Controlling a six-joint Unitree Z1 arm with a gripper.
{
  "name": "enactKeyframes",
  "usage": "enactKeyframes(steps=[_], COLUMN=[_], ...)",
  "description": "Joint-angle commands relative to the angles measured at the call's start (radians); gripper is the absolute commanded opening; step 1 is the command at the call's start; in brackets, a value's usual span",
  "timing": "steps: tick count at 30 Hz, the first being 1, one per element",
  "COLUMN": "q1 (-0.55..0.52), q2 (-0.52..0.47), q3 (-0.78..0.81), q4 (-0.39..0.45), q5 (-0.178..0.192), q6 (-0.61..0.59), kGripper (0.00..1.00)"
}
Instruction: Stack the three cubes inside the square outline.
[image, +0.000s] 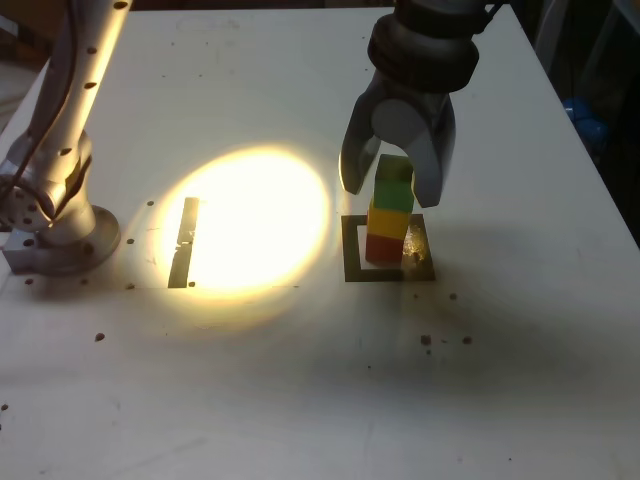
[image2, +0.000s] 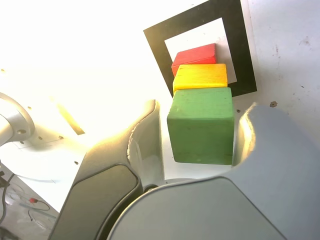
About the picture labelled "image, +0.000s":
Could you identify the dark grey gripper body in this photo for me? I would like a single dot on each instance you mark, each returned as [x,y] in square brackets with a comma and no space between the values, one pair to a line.
[436,109]

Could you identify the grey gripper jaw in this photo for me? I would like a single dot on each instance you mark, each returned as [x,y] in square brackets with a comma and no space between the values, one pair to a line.
[430,170]
[356,160]

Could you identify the green cube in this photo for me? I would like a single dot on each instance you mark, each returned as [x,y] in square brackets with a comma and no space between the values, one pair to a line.
[392,195]

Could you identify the yellow cube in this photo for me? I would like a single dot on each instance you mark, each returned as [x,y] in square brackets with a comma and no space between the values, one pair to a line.
[385,222]

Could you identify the red cube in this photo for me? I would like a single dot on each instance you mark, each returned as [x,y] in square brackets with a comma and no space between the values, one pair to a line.
[382,247]

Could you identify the black tape square outline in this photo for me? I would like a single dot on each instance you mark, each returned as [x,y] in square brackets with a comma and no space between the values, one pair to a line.
[350,250]

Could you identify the blue plastic object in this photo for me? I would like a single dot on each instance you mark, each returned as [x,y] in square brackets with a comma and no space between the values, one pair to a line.
[582,125]

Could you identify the black tape strip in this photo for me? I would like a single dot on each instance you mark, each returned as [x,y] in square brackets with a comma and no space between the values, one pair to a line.
[179,270]

